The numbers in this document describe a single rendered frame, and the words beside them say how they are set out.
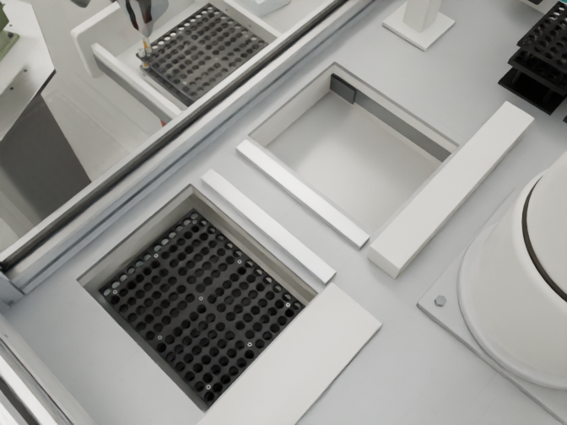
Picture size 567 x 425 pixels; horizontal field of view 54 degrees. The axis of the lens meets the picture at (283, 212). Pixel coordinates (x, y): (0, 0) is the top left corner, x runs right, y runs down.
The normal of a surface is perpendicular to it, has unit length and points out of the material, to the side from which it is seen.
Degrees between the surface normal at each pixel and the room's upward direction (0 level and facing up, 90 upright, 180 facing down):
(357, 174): 0
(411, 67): 0
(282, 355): 0
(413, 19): 90
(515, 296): 90
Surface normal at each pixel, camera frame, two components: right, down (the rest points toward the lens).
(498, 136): 0.00, -0.47
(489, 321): -0.91, 0.37
